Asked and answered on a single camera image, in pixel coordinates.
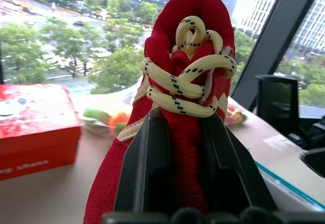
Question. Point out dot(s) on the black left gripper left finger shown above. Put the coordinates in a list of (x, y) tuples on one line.
[(138, 168)]

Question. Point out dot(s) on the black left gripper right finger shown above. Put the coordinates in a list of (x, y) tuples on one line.
[(228, 163)]

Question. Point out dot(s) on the black device at right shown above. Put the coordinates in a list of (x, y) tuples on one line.
[(281, 107)]

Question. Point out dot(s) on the white box with teal stripe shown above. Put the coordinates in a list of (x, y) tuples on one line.
[(287, 186)]

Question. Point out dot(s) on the red shoebox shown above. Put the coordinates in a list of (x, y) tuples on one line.
[(33, 130)]

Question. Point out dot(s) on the clear bag of colourful toys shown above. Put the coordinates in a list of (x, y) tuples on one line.
[(106, 120)]

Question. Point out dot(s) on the black window frame pillar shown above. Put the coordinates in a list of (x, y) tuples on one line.
[(274, 38)]

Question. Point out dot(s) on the red shoe with cream laces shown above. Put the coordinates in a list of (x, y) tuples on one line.
[(193, 64)]

